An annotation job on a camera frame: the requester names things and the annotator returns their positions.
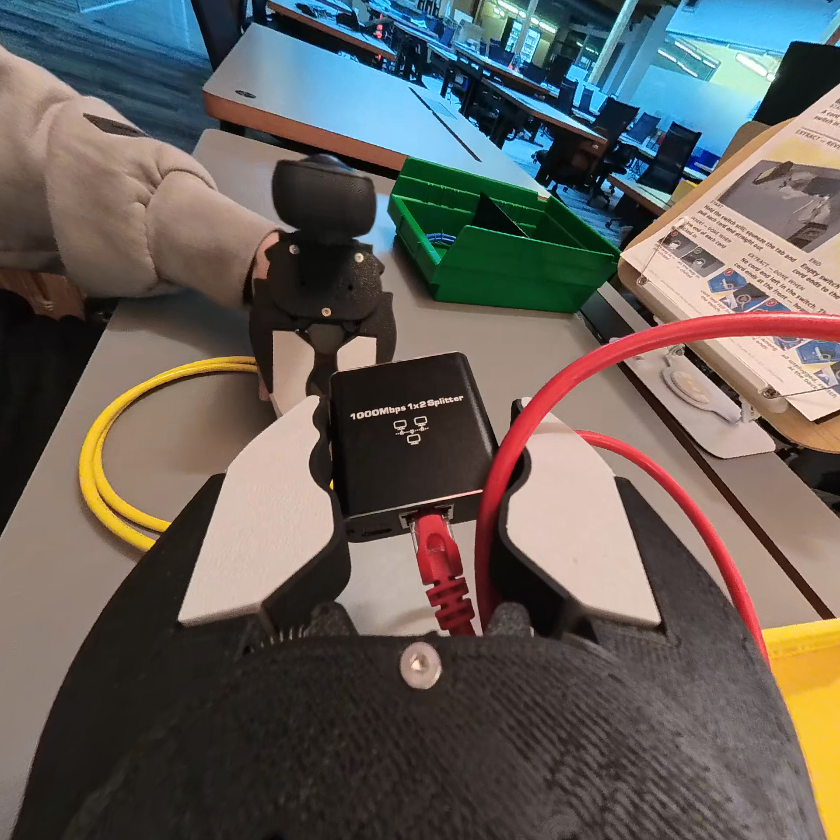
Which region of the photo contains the instruction sheet on clipboard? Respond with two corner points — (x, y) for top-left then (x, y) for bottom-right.
(617, 118), (840, 455)

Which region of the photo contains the yellow ethernet cable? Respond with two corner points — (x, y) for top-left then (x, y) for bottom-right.
(79, 356), (260, 552)

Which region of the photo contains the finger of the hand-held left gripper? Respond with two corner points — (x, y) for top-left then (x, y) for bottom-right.
(336, 335), (379, 373)
(272, 331), (324, 419)

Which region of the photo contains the grey wood-edged table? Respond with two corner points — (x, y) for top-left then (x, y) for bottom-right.
(202, 23), (551, 198)

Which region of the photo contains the wooden support post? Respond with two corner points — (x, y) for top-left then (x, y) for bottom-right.
(0, 269), (88, 320)

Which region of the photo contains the black office chair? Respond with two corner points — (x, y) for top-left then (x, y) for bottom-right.
(189, 0), (253, 72)

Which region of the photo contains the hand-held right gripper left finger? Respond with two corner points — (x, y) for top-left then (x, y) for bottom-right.
(177, 395), (352, 626)

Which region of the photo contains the black monitor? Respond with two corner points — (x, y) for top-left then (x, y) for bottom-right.
(751, 41), (840, 129)

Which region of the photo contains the black ethernet splitter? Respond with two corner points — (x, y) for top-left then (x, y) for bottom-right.
(328, 352), (501, 543)

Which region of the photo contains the black bin divider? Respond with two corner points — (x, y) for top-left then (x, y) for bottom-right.
(472, 192), (532, 239)

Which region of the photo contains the large yellow storage bin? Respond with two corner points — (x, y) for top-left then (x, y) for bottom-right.
(761, 617), (840, 840)

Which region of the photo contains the printed instruction sheet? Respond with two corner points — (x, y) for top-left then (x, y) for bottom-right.
(620, 82), (840, 422)

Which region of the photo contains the red ethernet cable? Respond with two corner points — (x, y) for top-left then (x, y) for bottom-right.
(408, 314), (840, 664)

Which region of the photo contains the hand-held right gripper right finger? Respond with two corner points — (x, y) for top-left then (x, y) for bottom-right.
(492, 397), (664, 634)

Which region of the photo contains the white board stand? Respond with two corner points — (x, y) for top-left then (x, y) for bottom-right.
(610, 338), (780, 460)

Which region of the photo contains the green storage bin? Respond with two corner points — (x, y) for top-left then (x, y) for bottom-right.
(387, 156), (621, 315)

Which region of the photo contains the person's left hand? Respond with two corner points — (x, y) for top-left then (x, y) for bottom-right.
(252, 233), (284, 290)

